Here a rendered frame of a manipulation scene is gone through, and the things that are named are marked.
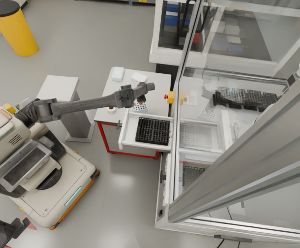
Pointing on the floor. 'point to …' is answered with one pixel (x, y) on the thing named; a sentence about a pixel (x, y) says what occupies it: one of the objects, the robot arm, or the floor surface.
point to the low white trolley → (108, 124)
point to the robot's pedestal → (57, 88)
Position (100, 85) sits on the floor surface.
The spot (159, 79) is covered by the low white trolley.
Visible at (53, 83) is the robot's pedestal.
